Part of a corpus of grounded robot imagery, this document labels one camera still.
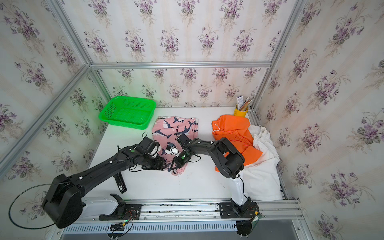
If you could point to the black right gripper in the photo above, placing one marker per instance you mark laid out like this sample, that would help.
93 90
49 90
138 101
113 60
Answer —
178 163

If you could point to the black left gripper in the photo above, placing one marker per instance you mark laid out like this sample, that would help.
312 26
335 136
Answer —
159 164

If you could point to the pink shark print shorts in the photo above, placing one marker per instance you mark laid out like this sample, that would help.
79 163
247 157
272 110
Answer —
167 129

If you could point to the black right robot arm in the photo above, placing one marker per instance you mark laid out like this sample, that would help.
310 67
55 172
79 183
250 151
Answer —
227 159

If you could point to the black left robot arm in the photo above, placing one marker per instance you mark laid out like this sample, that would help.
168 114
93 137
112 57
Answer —
63 201

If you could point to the orange shorts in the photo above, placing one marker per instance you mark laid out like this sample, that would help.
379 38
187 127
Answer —
236 130

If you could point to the black remote-like device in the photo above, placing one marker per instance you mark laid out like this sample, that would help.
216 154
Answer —
120 182

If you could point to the green plastic basket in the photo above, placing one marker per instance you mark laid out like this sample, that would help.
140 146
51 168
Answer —
128 112

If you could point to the yellow pen cup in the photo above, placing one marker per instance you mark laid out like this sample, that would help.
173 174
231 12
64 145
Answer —
240 113

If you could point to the small green-lit circuit board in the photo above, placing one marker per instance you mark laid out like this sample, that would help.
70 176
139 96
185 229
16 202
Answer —
118 227

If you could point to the pencils in cup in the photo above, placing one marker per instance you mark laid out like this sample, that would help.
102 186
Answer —
243 103

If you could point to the white cloth garment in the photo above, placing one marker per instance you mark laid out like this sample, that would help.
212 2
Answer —
261 178

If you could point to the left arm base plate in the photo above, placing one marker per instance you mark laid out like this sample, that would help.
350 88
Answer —
123 210

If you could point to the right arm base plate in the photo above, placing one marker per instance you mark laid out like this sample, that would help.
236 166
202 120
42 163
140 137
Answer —
230 210

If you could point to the aluminium front rail frame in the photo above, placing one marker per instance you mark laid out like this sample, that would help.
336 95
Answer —
188 217

